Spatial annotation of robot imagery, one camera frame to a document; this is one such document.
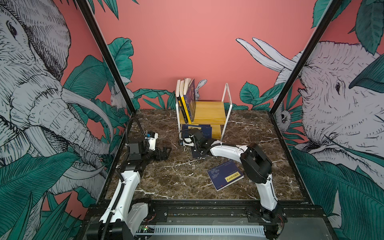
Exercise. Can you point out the black corner frame post left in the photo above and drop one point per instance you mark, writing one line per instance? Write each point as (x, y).
(85, 9)

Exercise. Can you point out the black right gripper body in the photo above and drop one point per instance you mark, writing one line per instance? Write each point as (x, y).
(197, 147)

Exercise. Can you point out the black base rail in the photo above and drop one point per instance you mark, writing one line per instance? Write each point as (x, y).
(161, 211)

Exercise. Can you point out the black corner frame post right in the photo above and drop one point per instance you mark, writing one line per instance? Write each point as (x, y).
(325, 20)

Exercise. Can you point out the blue book yellow label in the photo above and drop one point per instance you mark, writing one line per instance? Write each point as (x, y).
(206, 129)
(225, 175)

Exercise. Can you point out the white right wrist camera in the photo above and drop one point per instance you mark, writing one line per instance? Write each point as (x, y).
(186, 139)

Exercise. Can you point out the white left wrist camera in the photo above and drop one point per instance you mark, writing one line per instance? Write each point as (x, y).
(152, 137)

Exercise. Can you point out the white wooden book rack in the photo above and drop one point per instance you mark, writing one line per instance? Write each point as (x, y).
(211, 113)

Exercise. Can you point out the yellow cartoon cover book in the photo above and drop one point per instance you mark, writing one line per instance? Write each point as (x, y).
(184, 102)

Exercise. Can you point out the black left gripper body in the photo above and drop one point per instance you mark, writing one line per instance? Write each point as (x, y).
(154, 155)

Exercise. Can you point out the black book with gold title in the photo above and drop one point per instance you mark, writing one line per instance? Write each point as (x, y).
(179, 99)

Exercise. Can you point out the white slotted cable duct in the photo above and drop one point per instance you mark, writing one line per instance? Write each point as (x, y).
(195, 230)

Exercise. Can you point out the dark wolf eye book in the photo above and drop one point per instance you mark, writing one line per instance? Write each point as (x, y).
(201, 153)

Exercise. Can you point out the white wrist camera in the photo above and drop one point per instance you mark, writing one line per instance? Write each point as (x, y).
(186, 139)
(152, 137)

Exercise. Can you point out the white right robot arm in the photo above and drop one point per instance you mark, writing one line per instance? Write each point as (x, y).
(257, 166)

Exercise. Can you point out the purple portrait cover book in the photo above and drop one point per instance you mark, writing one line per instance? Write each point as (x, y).
(190, 97)

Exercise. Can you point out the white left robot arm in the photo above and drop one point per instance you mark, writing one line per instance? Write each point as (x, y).
(123, 217)

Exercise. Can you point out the black corner frame post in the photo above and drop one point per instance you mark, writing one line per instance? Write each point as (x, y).
(325, 20)
(85, 9)

